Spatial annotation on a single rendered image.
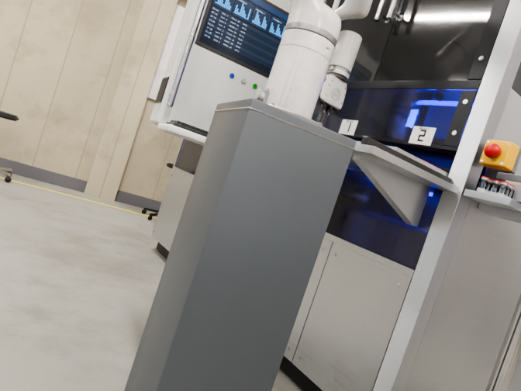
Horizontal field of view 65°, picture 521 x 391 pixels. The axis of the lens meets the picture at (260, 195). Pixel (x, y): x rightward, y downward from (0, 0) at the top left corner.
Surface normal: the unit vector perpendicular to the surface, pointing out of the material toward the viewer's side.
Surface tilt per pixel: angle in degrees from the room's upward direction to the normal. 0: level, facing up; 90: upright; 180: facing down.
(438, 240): 90
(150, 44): 90
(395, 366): 90
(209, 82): 90
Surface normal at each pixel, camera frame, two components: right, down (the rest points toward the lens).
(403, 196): 0.54, 0.22
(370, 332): -0.78, -0.23
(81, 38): 0.36, 0.16
